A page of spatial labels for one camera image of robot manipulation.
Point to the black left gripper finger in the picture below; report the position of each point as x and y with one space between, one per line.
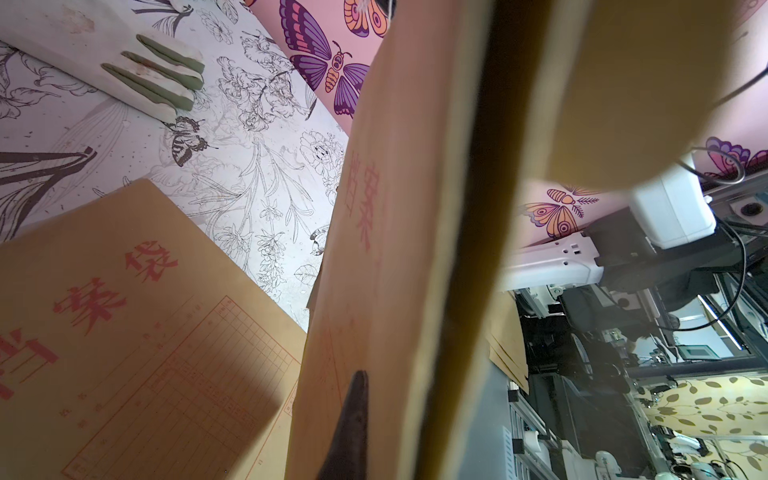
347 455

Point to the brown kraft file bag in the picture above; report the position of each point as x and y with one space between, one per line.
464 102

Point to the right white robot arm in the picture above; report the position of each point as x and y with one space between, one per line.
666 230

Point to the left kraft file bag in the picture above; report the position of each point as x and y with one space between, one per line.
132 347

